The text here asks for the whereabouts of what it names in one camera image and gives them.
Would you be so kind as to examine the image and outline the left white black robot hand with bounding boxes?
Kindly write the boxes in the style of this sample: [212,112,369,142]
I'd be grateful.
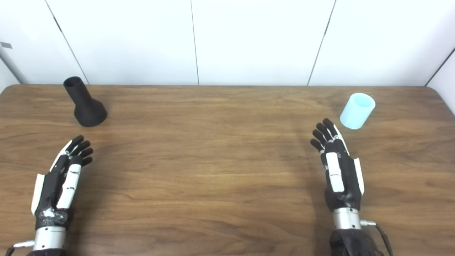
[31,135,94,230]

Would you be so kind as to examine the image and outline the black funnel-shaped nozzle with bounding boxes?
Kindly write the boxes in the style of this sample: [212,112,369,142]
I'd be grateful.
[63,76,108,127]

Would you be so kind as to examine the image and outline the light-blue hose piece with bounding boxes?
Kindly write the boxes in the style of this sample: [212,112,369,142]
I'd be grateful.
[339,93,376,130]

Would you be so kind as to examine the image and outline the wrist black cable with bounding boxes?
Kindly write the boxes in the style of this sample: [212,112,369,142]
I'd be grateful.
[360,220,393,256]
[5,241,35,256]

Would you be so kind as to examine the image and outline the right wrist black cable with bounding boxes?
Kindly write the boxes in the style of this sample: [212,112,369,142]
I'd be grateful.
[360,220,393,256]

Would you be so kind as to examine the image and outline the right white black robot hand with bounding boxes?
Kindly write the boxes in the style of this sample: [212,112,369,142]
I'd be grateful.
[310,118,365,213]

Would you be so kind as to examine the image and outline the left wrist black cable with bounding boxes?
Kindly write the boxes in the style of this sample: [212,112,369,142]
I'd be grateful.
[5,241,35,256]

